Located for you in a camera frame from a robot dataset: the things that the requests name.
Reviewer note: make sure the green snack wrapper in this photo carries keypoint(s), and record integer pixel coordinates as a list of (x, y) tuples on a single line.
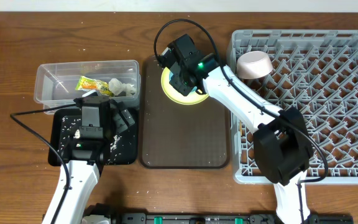
[(88, 84)]

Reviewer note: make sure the yellow plate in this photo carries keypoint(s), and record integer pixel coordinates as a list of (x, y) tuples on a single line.
[(171, 93)]

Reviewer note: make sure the spilled rice pile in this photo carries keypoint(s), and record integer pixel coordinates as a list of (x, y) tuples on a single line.
[(117, 146)]

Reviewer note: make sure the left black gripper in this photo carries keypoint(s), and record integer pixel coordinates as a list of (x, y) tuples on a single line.
[(115, 116)]

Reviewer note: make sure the black plastic tray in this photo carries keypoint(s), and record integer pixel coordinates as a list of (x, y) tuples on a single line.
[(126, 149)]

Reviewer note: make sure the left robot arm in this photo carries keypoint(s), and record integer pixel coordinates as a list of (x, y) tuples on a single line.
[(84, 141)]

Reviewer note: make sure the dark brown serving tray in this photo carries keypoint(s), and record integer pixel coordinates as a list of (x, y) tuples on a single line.
[(176, 136)]

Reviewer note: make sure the clear plastic bin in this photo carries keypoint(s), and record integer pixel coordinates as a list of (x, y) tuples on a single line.
[(55, 83)]

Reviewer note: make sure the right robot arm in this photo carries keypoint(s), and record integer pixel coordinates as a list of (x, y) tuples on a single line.
[(280, 140)]

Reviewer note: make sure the white tissue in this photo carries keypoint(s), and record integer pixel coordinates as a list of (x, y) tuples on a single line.
[(117, 88)]

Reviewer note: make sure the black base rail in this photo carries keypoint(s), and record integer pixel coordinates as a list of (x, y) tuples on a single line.
[(182, 218)]

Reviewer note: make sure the white bowl with rice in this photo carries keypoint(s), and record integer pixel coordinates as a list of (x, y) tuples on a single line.
[(253, 65)]

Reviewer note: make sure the grey dishwasher rack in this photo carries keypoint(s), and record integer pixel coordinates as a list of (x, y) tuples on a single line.
[(315, 71)]

